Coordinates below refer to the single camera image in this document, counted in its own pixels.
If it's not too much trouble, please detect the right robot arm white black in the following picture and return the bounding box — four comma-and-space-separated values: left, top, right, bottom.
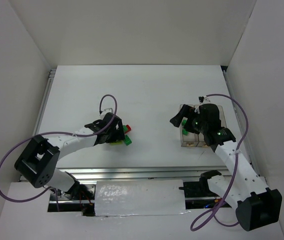
170, 103, 282, 232

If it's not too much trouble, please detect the lime green lego brick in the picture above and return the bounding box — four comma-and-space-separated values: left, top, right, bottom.
109, 140, 123, 146

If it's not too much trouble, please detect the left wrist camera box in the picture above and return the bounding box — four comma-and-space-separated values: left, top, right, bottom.
100, 107, 114, 119

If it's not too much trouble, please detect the clear container middle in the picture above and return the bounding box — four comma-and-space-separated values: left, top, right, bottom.
192, 104, 210, 147

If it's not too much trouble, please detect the clear container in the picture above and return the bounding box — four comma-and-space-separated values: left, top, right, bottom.
192, 104, 210, 147
217, 105, 227, 128
179, 118, 199, 147

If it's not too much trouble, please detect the clear container right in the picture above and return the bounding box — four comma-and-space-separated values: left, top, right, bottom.
217, 105, 227, 128

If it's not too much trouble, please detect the clear container left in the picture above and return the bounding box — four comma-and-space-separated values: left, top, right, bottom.
179, 118, 199, 147

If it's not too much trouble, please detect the green curved lego brick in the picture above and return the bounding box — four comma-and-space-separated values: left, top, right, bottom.
123, 135, 132, 146

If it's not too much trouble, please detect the green lego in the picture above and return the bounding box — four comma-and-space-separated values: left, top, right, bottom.
182, 130, 189, 136
123, 124, 131, 133

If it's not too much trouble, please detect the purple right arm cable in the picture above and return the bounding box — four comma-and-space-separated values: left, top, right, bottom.
190, 93, 249, 232

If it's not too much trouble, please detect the white foam cover panel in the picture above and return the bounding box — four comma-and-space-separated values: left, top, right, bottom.
94, 179, 187, 217

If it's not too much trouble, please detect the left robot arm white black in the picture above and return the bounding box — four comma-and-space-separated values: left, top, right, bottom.
15, 112, 125, 199

